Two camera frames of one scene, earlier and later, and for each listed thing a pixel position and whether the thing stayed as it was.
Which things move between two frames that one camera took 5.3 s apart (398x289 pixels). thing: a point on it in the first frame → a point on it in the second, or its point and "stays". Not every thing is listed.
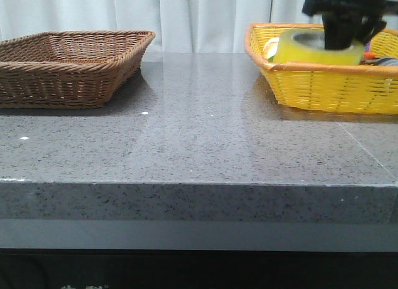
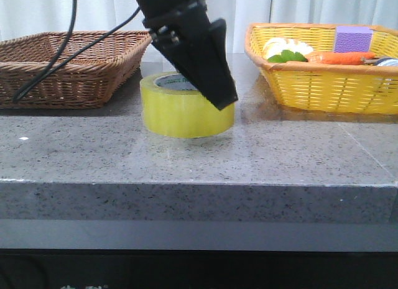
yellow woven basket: (369, 87) stays
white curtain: (183, 22) stays
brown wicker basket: (68, 69) stays
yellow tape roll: (286, 51) → (171, 107)
